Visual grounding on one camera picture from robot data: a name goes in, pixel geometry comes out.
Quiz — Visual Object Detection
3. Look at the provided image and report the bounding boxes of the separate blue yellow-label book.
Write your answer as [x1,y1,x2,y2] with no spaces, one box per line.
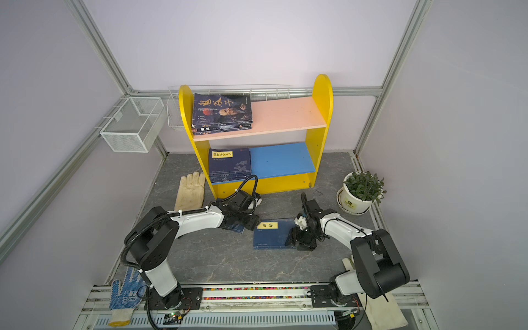
[253,219,296,250]

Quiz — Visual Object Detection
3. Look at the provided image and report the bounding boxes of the purple book with old man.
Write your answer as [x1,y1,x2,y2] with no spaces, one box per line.
[192,126,251,136]

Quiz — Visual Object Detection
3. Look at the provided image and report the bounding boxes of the dark wolf cover book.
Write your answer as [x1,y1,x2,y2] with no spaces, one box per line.
[192,122,252,132]

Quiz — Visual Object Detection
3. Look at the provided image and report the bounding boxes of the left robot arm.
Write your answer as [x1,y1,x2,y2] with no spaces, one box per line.
[120,175,261,309]

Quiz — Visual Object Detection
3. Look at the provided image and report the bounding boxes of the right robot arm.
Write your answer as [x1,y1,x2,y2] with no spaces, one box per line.
[285,193,411,305]

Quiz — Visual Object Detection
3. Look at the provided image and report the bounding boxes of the beige work glove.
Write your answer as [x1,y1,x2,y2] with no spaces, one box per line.
[174,172,206,211]

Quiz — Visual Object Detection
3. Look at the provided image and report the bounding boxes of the yellow wooden bookshelf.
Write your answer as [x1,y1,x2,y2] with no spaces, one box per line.
[177,74,334,195]

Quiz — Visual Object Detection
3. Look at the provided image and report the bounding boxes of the potted green plant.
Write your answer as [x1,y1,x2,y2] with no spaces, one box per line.
[337,171,386,215]

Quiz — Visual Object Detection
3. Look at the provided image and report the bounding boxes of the white mesh basket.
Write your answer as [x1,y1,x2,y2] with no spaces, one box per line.
[100,96,167,153]

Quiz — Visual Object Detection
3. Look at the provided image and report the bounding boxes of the blue knit glove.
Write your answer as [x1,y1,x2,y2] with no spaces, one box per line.
[108,267,147,327]

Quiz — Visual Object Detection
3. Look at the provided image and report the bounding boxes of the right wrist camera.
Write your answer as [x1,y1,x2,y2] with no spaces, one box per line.
[294,214,308,231]

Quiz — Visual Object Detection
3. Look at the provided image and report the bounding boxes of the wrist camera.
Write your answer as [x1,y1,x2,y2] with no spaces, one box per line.
[250,192,262,208]
[294,214,308,231]

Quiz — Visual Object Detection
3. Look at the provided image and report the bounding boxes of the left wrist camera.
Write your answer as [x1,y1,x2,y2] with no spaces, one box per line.
[250,192,262,208]

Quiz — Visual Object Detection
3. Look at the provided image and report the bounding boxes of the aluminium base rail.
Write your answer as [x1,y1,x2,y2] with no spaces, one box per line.
[73,282,439,329]

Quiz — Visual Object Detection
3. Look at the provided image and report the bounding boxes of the white wire rack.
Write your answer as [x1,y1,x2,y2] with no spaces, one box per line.
[166,84,292,130]

